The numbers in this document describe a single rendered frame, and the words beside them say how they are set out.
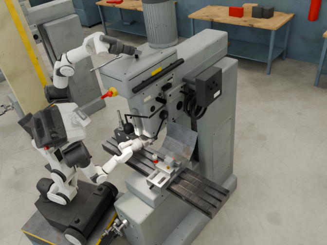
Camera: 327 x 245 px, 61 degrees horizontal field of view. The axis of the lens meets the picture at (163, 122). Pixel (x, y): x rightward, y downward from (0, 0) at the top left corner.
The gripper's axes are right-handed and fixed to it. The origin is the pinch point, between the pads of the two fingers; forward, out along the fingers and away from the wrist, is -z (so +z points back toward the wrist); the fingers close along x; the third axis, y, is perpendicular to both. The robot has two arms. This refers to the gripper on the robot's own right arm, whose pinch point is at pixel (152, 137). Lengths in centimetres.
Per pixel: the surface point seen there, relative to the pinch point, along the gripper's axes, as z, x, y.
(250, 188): -100, -19, 122
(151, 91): 0.2, -12.2, -46.8
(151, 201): 20, -21, 41
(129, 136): 8.7, 25.7, 11.8
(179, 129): -33.2, 11.6, 17.1
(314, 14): -388, 120, 29
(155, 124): 0.5, -10.4, -18.6
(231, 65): -79, -2, -33
